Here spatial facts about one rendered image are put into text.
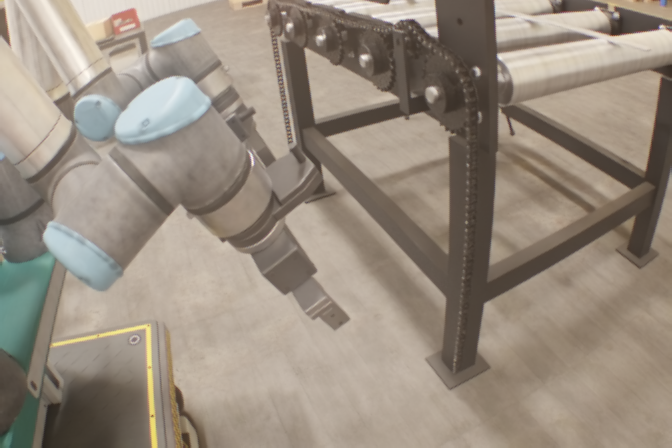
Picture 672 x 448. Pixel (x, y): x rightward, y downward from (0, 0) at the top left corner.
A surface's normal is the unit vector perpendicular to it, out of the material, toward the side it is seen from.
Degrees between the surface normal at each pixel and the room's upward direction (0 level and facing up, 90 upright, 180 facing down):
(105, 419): 0
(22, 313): 0
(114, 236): 80
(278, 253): 25
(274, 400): 0
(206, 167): 93
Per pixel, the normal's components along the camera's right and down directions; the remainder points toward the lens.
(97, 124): -0.09, 0.59
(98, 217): 0.25, -0.11
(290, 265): 0.44, 0.52
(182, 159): 0.58, 0.24
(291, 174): -0.42, -0.59
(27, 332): -0.11, -0.84
